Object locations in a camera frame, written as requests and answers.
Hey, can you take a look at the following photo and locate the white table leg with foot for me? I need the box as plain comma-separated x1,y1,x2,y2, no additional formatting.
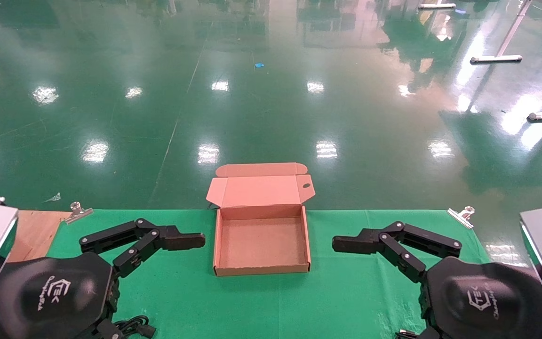
470,0,533,65

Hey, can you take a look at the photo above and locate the green table cloth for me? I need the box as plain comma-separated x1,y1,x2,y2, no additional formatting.
48,209,493,339

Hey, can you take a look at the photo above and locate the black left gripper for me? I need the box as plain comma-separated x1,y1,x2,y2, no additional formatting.
0,218,206,339

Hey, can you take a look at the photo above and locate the open brown cardboard box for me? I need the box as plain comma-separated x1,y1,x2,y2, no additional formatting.
205,162,316,277

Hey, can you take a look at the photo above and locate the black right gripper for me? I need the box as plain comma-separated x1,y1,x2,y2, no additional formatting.
332,221,542,339

